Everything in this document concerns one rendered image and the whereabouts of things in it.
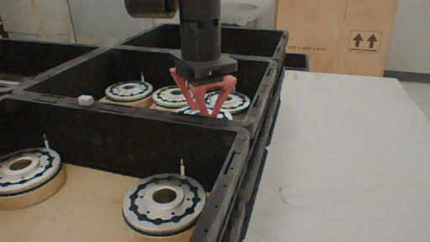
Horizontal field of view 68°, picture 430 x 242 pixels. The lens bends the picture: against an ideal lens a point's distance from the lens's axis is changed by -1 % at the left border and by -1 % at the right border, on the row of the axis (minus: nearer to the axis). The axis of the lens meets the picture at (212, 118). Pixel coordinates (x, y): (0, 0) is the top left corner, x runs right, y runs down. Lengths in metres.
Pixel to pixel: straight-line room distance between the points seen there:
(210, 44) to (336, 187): 0.42
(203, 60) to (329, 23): 2.82
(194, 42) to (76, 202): 0.27
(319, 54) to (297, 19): 0.38
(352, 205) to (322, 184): 0.07
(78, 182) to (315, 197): 0.43
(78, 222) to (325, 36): 2.97
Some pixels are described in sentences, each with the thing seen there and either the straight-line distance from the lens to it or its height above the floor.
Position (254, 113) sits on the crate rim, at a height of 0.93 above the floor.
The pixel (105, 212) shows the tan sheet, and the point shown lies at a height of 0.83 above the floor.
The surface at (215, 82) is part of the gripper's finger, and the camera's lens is 0.44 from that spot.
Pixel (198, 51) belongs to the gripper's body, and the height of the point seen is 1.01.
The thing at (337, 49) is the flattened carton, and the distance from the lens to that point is 3.25.
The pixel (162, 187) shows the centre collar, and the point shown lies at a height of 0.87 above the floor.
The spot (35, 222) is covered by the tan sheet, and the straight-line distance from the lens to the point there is 0.47.
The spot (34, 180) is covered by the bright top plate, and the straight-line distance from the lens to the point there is 0.49.
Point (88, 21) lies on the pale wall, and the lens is 4.05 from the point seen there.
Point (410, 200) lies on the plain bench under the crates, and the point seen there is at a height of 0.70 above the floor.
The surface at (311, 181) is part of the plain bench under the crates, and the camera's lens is 0.71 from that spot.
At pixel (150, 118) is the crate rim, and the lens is 0.44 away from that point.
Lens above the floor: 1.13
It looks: 28 degrees down
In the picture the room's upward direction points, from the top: straight up
